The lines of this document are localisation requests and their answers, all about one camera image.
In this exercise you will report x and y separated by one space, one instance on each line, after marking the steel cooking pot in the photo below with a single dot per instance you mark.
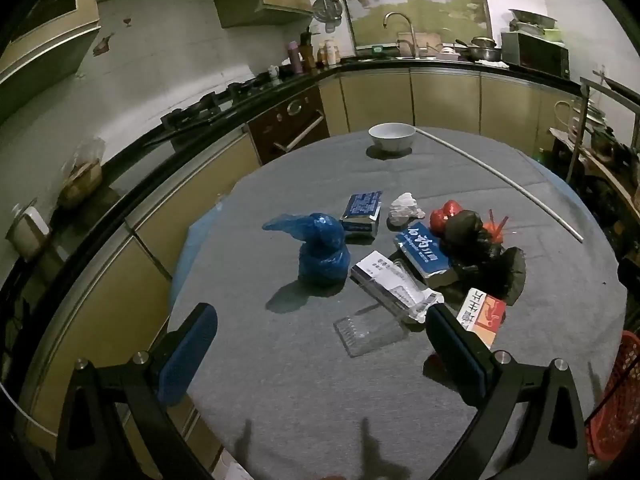
482 49

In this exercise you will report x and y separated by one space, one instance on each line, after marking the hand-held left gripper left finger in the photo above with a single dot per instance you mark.
187 355

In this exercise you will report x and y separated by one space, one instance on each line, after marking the amber bottle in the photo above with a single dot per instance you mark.
323 53

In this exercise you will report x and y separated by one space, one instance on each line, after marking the small white cup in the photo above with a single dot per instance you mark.
274 72

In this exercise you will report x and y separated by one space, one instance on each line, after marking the pink bottle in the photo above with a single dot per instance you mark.
294 57

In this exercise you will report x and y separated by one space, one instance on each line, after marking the clear plastic tray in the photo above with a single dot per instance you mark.
370 332

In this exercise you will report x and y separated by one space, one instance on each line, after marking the beige glass door cabinet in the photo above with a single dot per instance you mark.
45 25

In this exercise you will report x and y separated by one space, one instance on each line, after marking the dark built-in oven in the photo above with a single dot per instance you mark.
295 122

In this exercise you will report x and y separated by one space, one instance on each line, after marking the dark tall bottle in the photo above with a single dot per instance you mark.
307 50

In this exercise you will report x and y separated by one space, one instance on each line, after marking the blue toothpaste box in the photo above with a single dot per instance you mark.
422 255

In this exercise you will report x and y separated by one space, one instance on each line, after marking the white ceramic bowl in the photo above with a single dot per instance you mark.
391 136

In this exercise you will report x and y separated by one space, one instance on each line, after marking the steel kitchen faucet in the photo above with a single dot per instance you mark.
400 22

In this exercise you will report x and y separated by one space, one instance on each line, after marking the blue plastic bag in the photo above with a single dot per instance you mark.
322 247

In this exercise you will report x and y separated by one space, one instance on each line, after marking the black plastic bag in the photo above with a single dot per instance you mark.
470 240

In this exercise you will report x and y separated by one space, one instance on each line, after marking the wooden cutting board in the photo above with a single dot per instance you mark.
425 40

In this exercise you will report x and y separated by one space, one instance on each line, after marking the clear plastic wrapper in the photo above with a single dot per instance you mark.
410 295

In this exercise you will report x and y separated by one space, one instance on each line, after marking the brown basket with plastic bag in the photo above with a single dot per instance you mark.
82 175

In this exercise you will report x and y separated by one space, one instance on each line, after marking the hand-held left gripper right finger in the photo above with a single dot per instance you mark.
457 350

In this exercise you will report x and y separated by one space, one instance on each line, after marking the stacked metal basins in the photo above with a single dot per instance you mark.
532 20

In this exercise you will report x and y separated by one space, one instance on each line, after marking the red and white box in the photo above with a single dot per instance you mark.
480 312

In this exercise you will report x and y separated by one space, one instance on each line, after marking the long white rod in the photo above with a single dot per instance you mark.
574 232

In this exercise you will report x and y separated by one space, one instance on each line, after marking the shiny red plastic wrapper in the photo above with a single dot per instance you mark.
442 217

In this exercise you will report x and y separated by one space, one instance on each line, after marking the black kitchen countertop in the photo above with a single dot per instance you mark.
150 145

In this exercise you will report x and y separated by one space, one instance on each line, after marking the metal storage rack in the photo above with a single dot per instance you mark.
600 160

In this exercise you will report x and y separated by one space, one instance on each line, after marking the red plastic sticks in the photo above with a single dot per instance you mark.
495 225

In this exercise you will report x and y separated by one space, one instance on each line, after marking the black gas stove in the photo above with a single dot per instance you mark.
210 107

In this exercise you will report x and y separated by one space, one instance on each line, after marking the crumpled white tissue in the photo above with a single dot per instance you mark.
405 207

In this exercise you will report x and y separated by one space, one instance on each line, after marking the light blue table cover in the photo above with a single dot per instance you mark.
187 250

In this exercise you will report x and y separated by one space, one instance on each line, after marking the black microwave oven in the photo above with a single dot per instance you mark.
535 52

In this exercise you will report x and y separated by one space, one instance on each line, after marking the hanging metal strainer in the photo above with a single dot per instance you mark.
327 7

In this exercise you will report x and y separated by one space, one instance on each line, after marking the pale yellow bottle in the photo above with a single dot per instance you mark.
333 53

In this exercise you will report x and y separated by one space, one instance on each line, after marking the beige electric kettle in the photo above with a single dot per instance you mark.
30 230

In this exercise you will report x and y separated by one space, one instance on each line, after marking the red plastic basket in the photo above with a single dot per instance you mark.
617 400

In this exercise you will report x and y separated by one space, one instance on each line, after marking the small blue carton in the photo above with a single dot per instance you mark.
362 210

